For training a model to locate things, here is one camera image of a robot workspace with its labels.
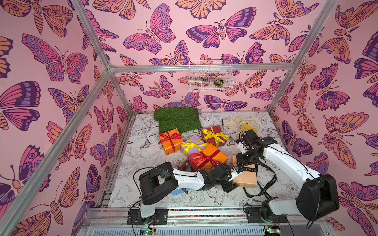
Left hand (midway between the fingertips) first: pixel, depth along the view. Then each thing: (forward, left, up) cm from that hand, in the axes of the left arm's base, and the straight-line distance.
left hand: (237, 179), depth 80 cm
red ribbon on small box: (+27, +41, +2) cm, 50 cm away
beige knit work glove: (+46, -8, -5) cm, 47 cm away
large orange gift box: (+11, +8, +5) cm, 14 cm away
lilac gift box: (+18, +23, 0) cm, 30 cm away
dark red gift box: (+29, +11, +2) cm, 31 cm away
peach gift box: (0, -6, 0) cm, 6 cm away
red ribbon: (+9, +20, +6) cm, 23 cm away
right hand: (+9, -4, +3) cm, 10 cm away
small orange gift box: (+22, +41, 0) cm, 47 cm away
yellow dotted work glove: (+44, -20, -6) cm, 49 cm away
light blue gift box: (-6, +31, +1) cm, 32 cm away
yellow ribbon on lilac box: (+21, +25, +2) cm, 33 cm away
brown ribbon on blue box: (+6, +29, +4) cm, 30 cm away
